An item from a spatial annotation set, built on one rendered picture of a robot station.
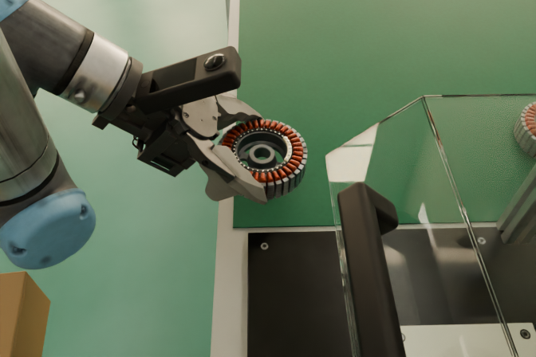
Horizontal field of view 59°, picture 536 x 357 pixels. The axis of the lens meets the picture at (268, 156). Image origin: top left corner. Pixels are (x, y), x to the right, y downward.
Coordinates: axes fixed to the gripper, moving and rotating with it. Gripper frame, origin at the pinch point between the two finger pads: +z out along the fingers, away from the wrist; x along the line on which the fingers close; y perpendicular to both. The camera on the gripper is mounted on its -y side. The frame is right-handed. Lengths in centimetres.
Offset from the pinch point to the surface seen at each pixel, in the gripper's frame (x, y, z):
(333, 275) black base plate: 13.9, -1.0, 8.6
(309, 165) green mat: -4.2, 1.0, 9.1
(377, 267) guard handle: 28.5, -21.0, -13.0
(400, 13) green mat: -43, -13, 25
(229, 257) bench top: 10.2, 8.7, 1.1
